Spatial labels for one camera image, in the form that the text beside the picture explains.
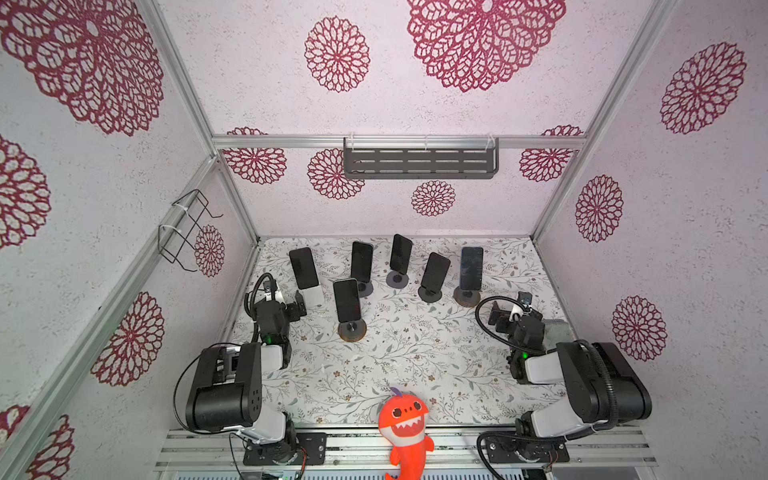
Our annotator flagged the grey green square object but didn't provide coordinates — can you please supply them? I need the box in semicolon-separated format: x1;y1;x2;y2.
543;319;578;351

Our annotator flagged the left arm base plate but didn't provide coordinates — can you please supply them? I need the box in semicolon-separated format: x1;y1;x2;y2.
243;432;328;467

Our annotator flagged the right wooden round stand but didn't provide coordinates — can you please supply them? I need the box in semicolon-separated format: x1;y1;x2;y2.
453;287;481;308

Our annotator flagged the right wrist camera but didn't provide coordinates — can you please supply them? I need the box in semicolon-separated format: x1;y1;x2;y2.
511;291;533;316

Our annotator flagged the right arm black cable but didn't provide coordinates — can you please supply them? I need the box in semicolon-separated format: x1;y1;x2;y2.
475;295;620;480

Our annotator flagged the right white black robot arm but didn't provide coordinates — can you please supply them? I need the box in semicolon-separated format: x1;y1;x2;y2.
475;296;652;441

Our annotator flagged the red shark plush toy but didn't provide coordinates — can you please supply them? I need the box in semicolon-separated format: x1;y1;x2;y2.
378;387;435;480

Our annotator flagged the white block phone stand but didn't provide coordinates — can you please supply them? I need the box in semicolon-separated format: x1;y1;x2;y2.
298;284;325;310

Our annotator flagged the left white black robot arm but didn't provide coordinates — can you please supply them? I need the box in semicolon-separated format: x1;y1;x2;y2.
180;293;307;464

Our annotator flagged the black round stand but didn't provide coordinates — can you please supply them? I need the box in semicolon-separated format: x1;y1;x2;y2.
417;286;442;304

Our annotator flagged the front wooden round stand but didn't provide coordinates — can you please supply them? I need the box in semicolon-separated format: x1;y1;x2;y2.
337;320;367;343

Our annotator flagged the blue phone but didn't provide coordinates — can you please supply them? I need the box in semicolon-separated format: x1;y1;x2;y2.
459;247;484;291

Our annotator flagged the wooden round stand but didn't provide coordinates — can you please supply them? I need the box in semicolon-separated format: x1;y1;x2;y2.
337;320;367;343
453;287;481;308

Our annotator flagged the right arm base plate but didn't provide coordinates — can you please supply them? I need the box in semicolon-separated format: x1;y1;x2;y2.
482;431;571;464

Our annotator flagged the grey round stand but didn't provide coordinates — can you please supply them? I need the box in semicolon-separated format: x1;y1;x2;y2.
357;281;374;298

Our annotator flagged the grey wall shelf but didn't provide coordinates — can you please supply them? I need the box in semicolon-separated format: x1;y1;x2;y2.
342;137;499;180

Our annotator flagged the black wire wall rack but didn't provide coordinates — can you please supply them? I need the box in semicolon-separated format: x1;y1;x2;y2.
156;189;223;273

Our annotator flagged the phone on white stand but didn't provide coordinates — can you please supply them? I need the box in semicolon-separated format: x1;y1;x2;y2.
289;247;320;290

